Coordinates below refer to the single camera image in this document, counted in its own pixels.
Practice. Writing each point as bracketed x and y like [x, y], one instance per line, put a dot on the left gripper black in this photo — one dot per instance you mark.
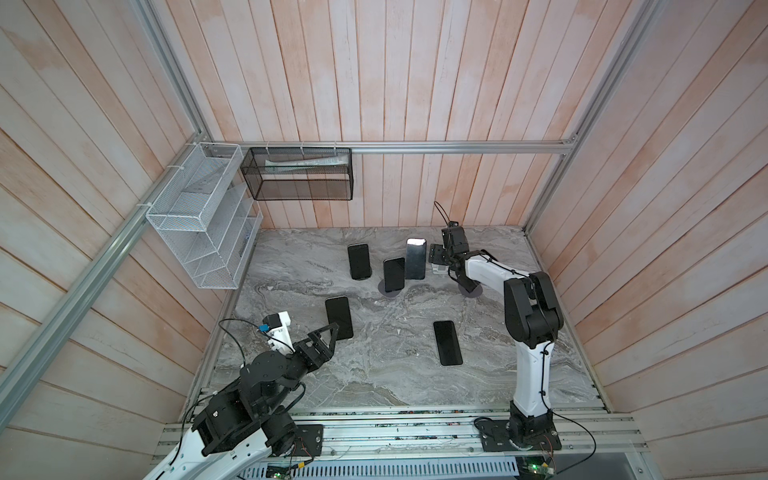
[324, 352]

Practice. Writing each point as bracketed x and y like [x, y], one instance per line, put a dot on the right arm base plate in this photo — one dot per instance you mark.
[495, 437]

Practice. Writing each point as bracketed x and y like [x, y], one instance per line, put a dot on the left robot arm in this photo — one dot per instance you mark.
[247, 422]

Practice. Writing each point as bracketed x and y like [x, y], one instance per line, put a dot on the aluminium rail frame front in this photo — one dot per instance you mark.
[439, 442]

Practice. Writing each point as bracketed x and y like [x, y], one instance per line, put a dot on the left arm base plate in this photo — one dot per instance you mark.
[307, 440]

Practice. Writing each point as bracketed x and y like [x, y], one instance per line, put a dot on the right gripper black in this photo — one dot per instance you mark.
[435, 253]

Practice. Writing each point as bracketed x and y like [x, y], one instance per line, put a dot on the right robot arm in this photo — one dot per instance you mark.
[533, 318]

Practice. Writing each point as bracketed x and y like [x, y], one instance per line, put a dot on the blue phone upright reflective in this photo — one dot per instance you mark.
[415, 259]

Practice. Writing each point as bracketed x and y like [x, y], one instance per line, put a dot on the white phone stand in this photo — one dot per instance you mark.
[440, 268]

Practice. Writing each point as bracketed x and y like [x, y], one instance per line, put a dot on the black wire mesh basket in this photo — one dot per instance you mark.
[299, 173]

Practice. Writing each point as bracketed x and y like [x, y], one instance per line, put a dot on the white wire mesh shelf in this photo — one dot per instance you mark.
[204, 215]

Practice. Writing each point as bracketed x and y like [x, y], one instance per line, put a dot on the purple round phone stand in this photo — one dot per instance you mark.
[470, 289]

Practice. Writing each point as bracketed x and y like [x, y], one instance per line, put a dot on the black phone centre round stand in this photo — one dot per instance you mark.
[394, 275]

